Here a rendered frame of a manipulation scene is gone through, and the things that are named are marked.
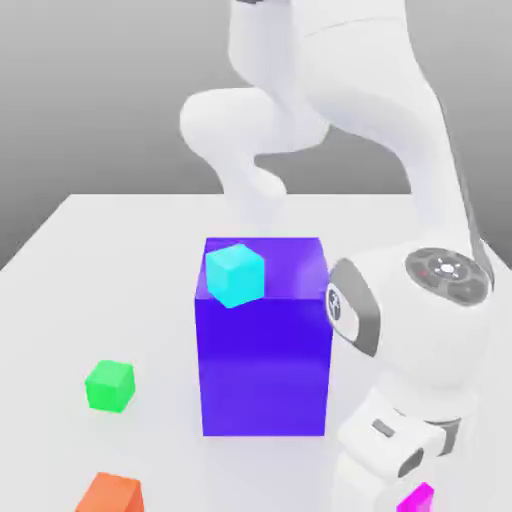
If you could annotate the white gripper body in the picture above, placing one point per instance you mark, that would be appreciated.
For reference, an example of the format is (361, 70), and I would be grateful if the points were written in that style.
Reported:
(360, 490)

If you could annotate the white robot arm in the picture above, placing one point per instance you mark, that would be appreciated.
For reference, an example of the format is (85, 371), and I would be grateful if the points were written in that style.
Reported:
(360, 100)

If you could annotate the small magenta cube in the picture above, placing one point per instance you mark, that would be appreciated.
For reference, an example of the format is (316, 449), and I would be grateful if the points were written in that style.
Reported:
(418, 500)

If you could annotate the small cyan cube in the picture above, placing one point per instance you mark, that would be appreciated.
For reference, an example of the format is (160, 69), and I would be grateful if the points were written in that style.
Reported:
(236, 276)

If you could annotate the small orange cube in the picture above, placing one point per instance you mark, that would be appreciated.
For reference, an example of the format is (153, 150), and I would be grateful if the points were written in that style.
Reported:
(110, 496)

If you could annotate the small green cube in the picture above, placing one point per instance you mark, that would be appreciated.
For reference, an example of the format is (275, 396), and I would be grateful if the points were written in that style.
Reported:
(110, 386)

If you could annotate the large blue box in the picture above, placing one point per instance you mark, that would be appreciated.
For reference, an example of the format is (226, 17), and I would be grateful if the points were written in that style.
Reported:
(264, 368)

